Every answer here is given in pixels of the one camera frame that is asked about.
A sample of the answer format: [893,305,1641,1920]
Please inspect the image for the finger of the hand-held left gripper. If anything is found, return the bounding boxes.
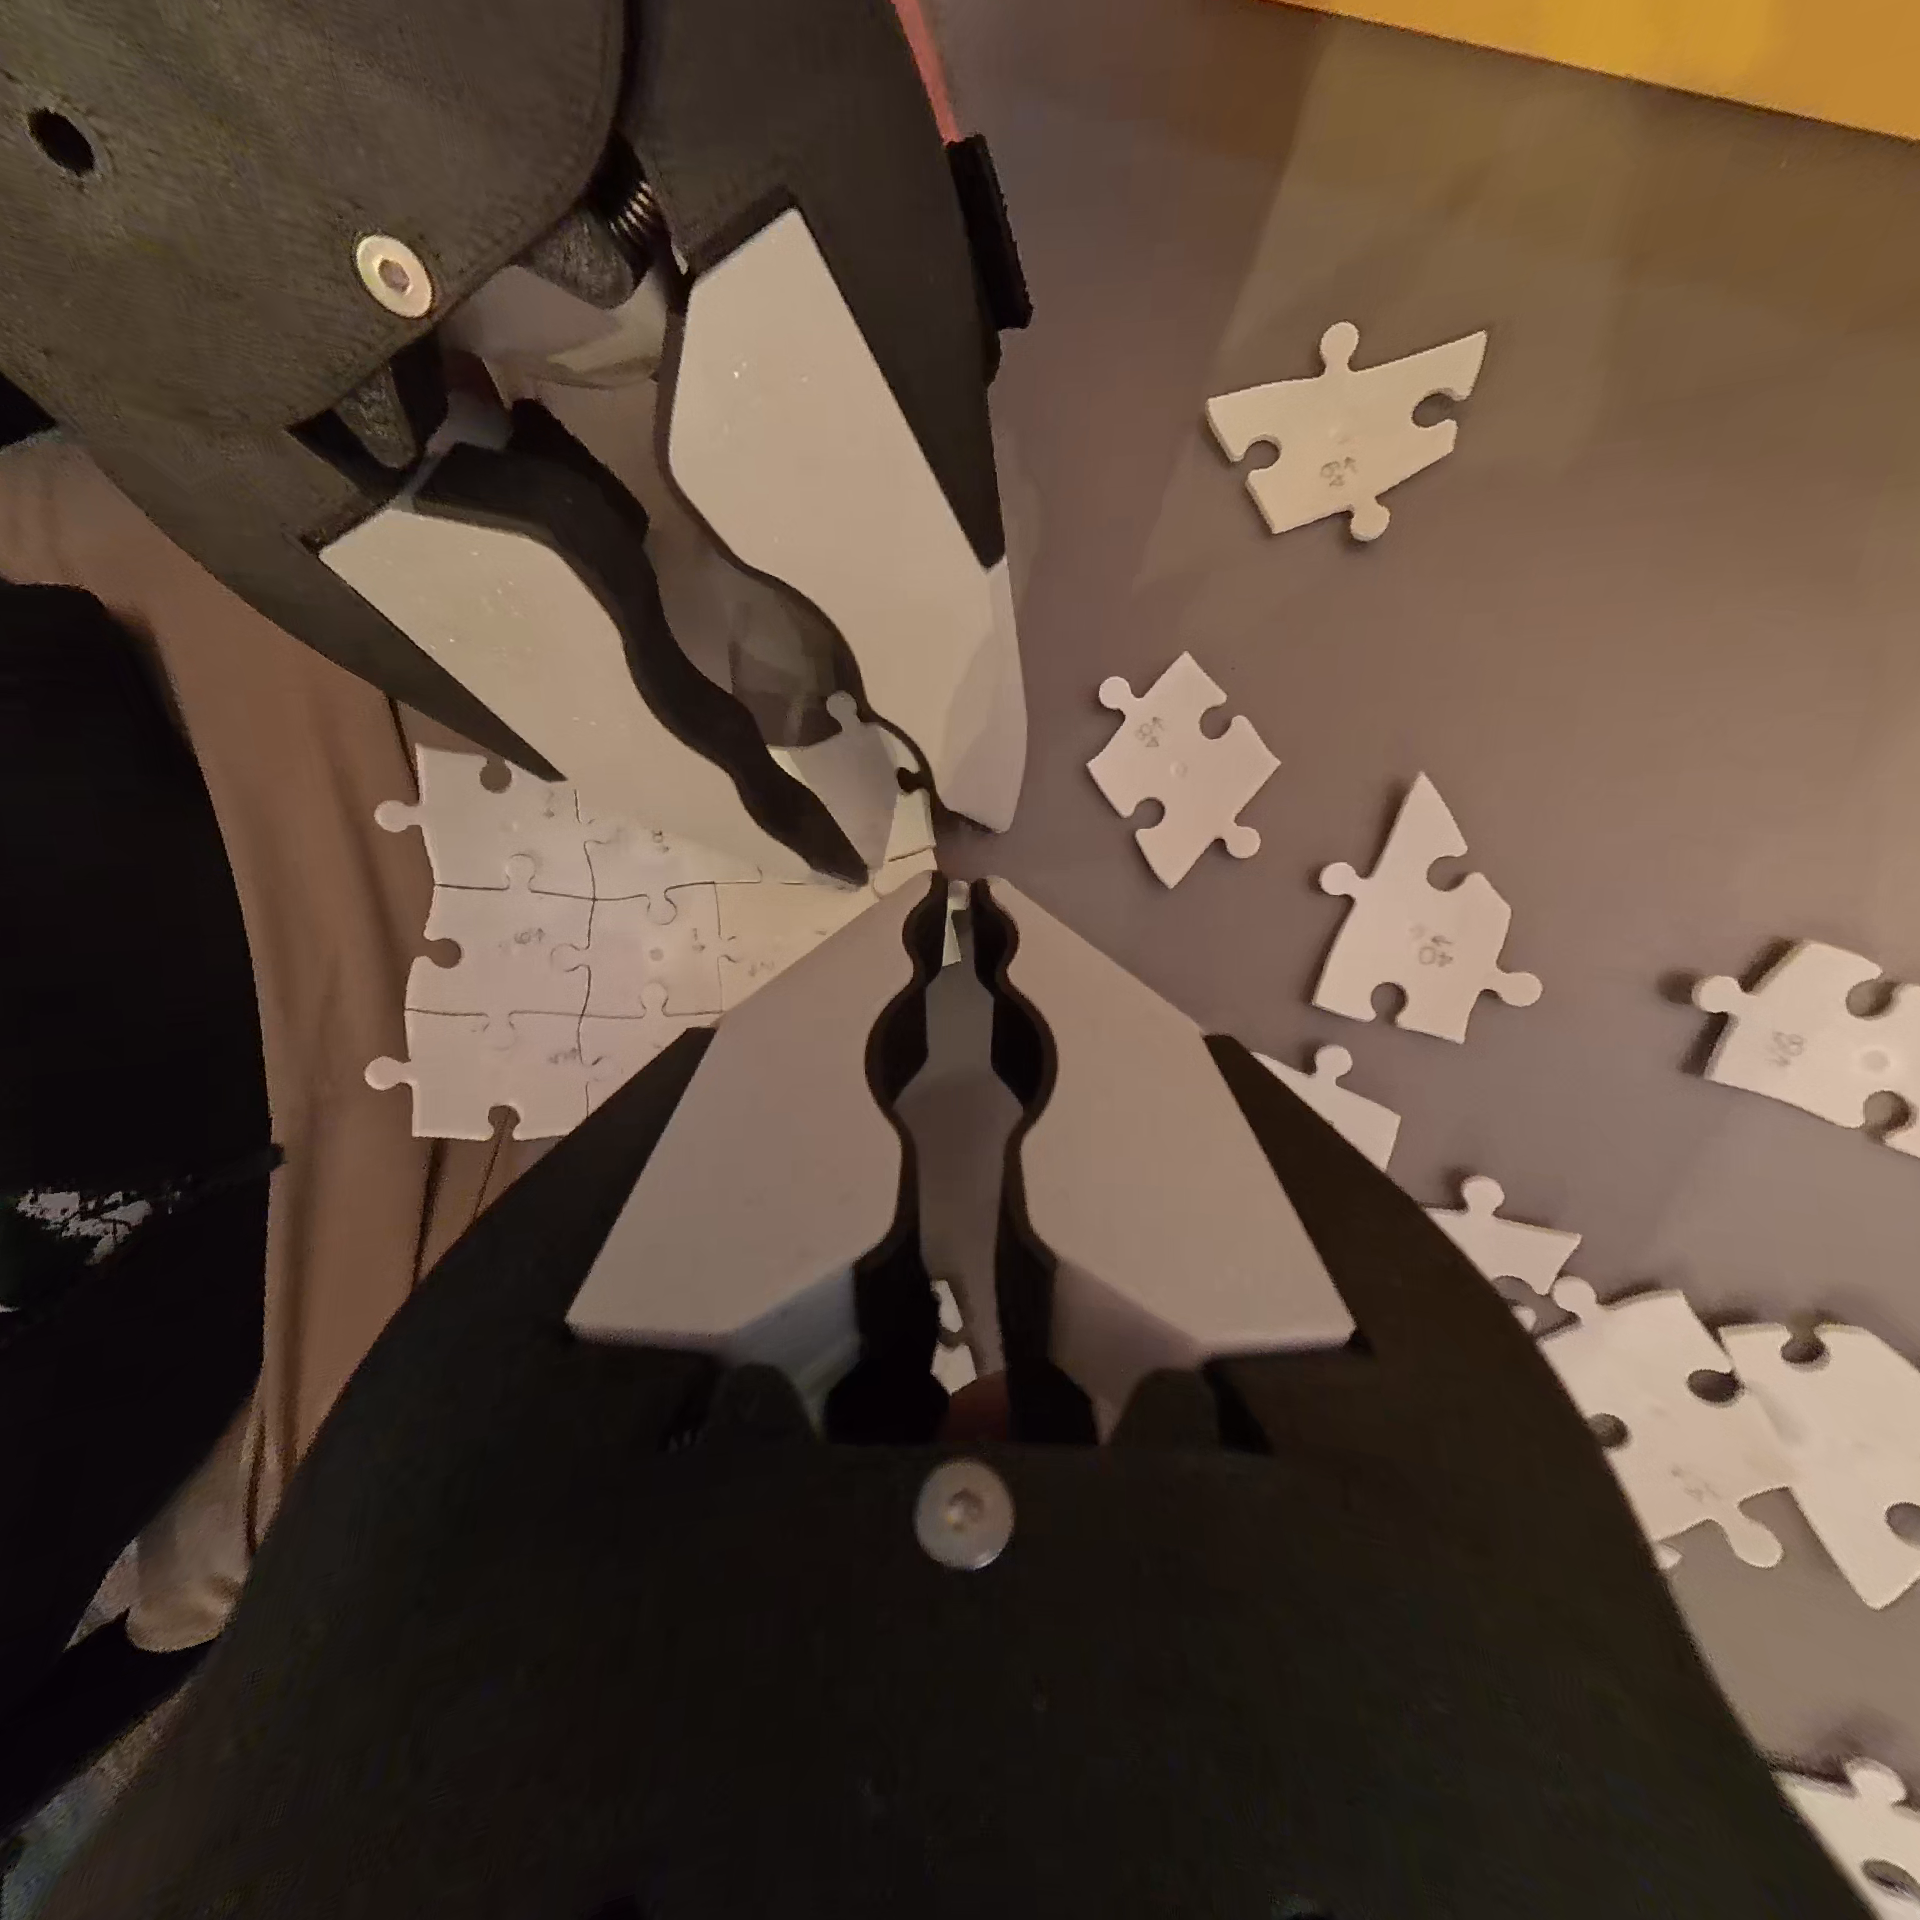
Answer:
[654,206,1031,831]
[315,401,871,890]

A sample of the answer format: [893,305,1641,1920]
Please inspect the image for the yellow plastic bin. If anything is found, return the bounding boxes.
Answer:
[1242,0,1920,146]

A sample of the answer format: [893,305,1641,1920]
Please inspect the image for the white puzzle pieces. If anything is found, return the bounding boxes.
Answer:
[931,323,1920,1920]

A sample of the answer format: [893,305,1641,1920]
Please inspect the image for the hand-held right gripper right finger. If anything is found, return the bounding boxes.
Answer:
[968,876,1377,1443]

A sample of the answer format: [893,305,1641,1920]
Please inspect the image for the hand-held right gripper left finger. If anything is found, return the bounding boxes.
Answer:
[570,872,952,1437]

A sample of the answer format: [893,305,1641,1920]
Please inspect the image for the joined puzzle ball section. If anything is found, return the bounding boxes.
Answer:
[363,688,959,1146]

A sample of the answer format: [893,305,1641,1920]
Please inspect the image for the person's tan trousers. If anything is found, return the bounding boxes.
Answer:
[0,437,504,1652]

